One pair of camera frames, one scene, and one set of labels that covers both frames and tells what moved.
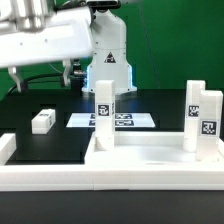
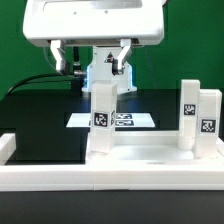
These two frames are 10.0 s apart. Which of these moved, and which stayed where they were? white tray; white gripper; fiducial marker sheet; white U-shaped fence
Moved: white gripper
Stayed: fiducial marker sheet; white tray; white U-shaped fence
